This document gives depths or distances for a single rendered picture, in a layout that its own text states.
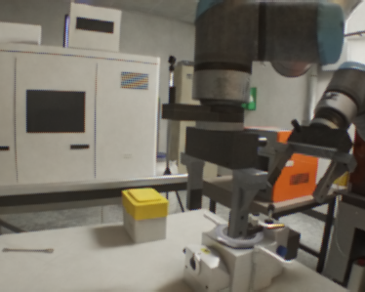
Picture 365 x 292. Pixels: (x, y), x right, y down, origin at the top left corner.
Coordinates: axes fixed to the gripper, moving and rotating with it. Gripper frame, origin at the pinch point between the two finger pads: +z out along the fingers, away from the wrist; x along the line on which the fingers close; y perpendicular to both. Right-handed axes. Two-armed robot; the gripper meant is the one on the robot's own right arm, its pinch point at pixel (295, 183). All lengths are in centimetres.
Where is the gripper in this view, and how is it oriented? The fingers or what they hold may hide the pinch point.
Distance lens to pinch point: 57.3
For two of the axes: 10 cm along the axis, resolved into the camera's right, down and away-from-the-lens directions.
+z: -6.0, 7.7, -2.1
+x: 4.8, 1.3, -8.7
